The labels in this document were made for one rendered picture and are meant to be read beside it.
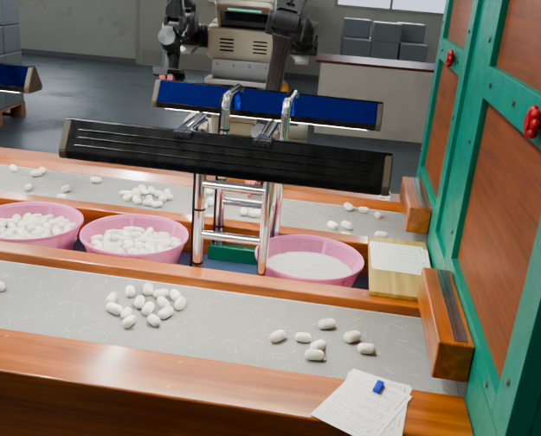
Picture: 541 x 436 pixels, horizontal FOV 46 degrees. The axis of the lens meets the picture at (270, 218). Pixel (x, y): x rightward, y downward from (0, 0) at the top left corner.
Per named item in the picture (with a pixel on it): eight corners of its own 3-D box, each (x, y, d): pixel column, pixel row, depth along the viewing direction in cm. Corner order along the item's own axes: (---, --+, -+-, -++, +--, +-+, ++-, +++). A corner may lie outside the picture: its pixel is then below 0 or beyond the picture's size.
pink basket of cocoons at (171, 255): (82, 246, 170) (81, 214, 167) (182, 245, 177) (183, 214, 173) (78, 292, 146) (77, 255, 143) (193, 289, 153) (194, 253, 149)
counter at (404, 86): (517, 151, 628) (533, 79, 603) (308, 131, 636) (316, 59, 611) (499, 137, 691) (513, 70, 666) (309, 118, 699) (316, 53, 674)
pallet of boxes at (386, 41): (411, 100, 876) (423, 23, 841) (418, 110, 812) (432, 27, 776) (334, 93, 880) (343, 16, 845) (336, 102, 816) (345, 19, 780)
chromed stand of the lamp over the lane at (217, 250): (222, 234, 187) (230, 81, 172) (288, 241, 185) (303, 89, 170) (207, 259, 169) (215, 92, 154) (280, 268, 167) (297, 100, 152)
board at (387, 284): (367, 239, 168) (368, 235, 167) (424, 246, 166) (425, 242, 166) (368, 295, 137) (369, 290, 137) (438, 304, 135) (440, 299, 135)
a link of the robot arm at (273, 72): (307, 16, 187) (273, 7, 188) (303, 22, 182) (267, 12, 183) (280, 141, 212) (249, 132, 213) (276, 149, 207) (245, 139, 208)
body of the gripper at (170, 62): (182, 74, 208) (184, 53, 209) (151, 71, 208) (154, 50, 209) (184, 80, 214) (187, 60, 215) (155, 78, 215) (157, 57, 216)
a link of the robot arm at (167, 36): (189, 25, 215) (164, 23, 215) (184, 10, 204) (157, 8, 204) (185, 59, 214) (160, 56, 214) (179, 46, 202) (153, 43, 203)
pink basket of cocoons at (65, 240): (9, 228, 178) (7, 196, 175) (99, 240, 175) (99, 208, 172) (-49, 267, 153) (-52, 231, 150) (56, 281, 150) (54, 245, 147)
